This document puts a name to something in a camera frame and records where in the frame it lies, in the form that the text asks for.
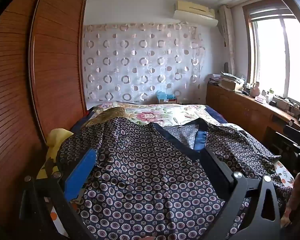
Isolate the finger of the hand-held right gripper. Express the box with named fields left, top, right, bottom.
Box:
left=272, top=131, right=300, bottom=155

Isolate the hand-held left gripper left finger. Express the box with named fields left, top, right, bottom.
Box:
left=19, top=148, right=98, bottom=240

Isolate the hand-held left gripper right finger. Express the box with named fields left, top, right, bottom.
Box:
left=200, top=146, right=282, bottom=240

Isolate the navy circle patterned garment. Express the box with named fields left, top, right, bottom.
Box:
left=56, top=117, right=294, bottom=240

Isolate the clutter of bottles and gadgets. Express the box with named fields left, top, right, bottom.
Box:
left=255, top=88, right=300, bottom=127

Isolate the yellow cloth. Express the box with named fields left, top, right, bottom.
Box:
left=44, top=128, right=75, bottom=180

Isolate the navy blue blanket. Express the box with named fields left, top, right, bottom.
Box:
left=205, top=105, right=229, bottom=125

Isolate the long wooden cabinet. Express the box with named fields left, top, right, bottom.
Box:
left=205, top=82, right=300, bottom=155

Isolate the pink jar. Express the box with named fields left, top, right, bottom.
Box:
left=251, top=82, right=261, bottom=97

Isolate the tan patterned pillow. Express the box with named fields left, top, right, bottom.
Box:
left=86, top=107, right=129, bottom=128

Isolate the floral bed sheet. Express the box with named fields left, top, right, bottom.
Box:
left=44, top=101, right=294, bottom=230

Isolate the cardboard box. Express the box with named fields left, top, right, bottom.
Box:
left=220, top=79, right=242, bottom=91

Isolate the blue bag on box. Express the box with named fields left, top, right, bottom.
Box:
left=156, top=90, right=178, bottom=104

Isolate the window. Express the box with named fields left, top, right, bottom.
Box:
left=242, top=0, right=300, bottom=110

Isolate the wooden wardrobe door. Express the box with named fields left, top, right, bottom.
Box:
left=0, top=0, right=50, bottom=220

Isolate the tied window curtain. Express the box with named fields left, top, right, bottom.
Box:
left=219, top=5, right=237, bottom=74

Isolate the wooden headboard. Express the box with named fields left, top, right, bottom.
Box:
left=27, top=0, right=88, bottom=144

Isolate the sheer circle patterned curtain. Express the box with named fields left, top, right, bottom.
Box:
left=82, top=22, right=207, bottom=105

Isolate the wall air conditioner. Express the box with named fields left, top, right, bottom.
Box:
left=172, top=0, right=219, bottom=27

